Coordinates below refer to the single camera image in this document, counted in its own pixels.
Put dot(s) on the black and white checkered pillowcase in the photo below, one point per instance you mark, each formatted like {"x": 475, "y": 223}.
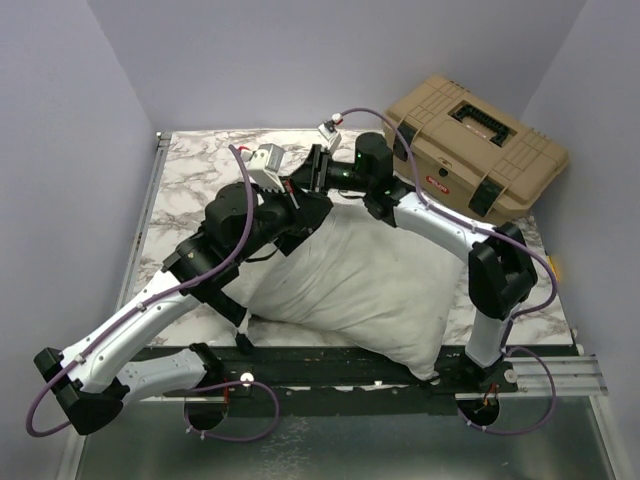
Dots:
{"x": 238, "y": 316}

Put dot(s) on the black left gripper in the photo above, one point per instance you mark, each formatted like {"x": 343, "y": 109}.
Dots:
{"x": 307, "y": 210}

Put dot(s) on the white pillow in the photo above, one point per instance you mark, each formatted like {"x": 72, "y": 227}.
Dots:
{"x": 385, "y": 289}

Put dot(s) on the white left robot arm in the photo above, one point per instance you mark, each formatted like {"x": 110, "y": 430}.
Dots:
{"x": 94, "y": 378}

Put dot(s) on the aluminium left side rail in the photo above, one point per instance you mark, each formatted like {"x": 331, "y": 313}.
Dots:
{"x": 128, "y": 282}

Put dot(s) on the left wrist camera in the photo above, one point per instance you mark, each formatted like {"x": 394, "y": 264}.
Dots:
{"x": 263, "y": 165}

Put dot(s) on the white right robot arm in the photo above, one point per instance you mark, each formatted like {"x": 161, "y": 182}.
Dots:
{"x": 500, "y": 273}

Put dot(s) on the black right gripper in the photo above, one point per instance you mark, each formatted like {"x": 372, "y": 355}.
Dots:
{"x": 312, "y": 174}

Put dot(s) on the black front mounting rail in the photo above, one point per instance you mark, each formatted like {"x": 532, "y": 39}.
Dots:
{"x": 334, "y": 381}

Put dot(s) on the tan plastic toolbox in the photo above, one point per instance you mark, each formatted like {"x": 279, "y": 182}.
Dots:
{"x": 469, "y": 155}

